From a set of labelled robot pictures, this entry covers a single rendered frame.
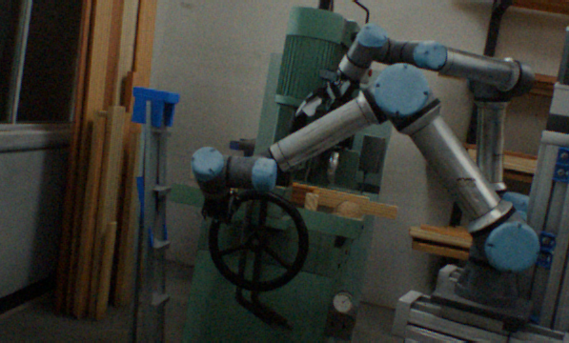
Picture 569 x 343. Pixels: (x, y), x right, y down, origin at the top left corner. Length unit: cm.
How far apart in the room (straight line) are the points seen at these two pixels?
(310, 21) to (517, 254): 101
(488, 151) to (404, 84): 80
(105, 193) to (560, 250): 226
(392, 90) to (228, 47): 325
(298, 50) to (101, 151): 153
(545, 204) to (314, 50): 82
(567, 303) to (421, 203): 276
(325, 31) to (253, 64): 249
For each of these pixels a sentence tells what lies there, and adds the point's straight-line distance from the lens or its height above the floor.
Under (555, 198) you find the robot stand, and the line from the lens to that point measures 199.
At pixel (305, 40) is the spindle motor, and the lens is 224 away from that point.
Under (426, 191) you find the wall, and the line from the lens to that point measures 463.
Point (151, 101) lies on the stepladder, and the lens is 302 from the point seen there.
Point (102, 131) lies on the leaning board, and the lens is 350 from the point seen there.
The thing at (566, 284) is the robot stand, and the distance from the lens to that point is 196.
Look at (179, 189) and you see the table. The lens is 225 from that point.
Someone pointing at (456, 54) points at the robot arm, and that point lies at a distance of 202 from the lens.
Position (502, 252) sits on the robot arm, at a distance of 163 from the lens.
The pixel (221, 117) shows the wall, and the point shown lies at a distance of 475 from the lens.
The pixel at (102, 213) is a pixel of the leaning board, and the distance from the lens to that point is 356.
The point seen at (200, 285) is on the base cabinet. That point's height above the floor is 60.
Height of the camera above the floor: 121
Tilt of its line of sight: 6 degrees down
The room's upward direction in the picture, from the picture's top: 10 degrees clockwise
